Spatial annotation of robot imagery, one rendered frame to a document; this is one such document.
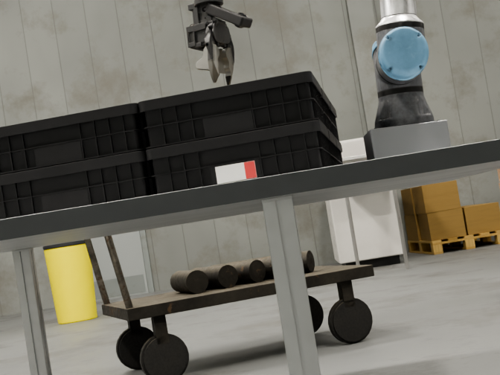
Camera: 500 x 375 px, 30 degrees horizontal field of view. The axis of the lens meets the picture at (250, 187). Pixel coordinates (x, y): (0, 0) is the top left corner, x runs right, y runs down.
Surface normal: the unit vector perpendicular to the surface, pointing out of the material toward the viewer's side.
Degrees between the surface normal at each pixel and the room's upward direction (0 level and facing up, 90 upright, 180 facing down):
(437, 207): 90
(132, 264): 90
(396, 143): 90
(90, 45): 90
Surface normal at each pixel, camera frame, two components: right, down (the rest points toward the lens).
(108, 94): -0.04, -0.04
